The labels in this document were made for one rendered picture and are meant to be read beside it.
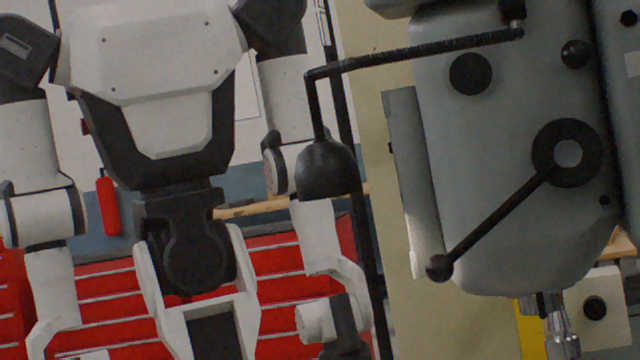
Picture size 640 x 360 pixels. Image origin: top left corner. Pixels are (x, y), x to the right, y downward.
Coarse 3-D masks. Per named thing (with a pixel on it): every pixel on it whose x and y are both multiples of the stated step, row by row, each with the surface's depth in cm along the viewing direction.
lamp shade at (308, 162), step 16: (320, 144) 137; (336, 144) 137; (304, 160) 137; (320, 160) 136; (336, 160) 136; (352, 160) 137; (304, 176) 136; (320, 176) 136; (336, 176) 136; (352, 176) 137; (304, 192) 137; (320, 192) 136; (336, 192) 136; (352, 192) 136
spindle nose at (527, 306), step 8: (544, 296) 138; (552, 296) 138; (520, 304) 140; (528, 304) 139; (536, 304) 138; (552, 304) 138; (560, 304) 139; (520, 312) 140; (528, 312) 139; (536, 312) 138
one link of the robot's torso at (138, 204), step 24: (168, 192) 206; (192, 192) 205; (216, 192) 206; (144, 216) 206; (168, 216) 204; (192, 216) 205; (192, 240) 205; (216, 240) 206; (168, 264) 204; (192, 264) 205; (216, 264) 206; (192, 288) 205
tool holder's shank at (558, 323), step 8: (552, 312) 171; (560, 312) 171; (552, 320) 171; (560, 320) 171; (568, 320) 172; (552, 328) 171; (560, 328) 171; (568, 328) 171; (552, 336) 172; (560, 336) 171
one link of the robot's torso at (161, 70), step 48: (48, 0) 214; (144, 0) 202; (192, 0) 203; (96, 48) 197; (144, 48) 199; (192, 48) 201; (240, 48) 208; (96, 96) 200; (144, 96) 199; (192, 96) 202; (96, 144) 212; (144, 144) 200; (192, 144) 202; (144, 192) 208
